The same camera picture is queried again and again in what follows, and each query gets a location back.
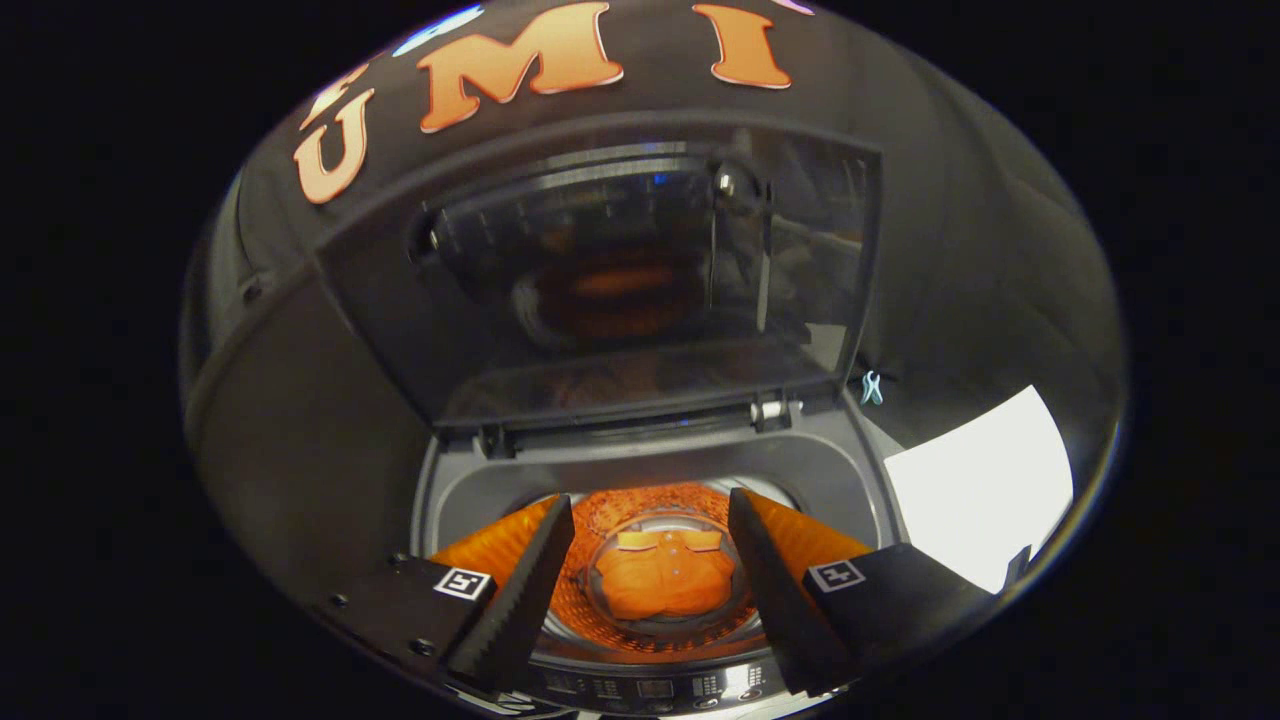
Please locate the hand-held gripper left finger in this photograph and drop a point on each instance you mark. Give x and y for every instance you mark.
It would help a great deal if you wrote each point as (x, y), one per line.
(520, 600)

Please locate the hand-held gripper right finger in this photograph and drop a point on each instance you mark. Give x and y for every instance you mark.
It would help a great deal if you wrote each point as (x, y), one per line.
(780, 600)

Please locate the yellow polo shirt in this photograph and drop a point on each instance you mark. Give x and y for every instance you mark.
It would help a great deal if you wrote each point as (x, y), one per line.
(660, 582)

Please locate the dark glass washing machine lid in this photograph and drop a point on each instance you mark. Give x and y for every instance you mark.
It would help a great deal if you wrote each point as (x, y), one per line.
(380, 330)

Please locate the light blue clip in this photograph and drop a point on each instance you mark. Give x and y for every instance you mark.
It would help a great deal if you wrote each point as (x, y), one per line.
(871, 388)

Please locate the white flat board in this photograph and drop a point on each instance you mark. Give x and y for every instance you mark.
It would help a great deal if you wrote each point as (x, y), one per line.
(980, 480)

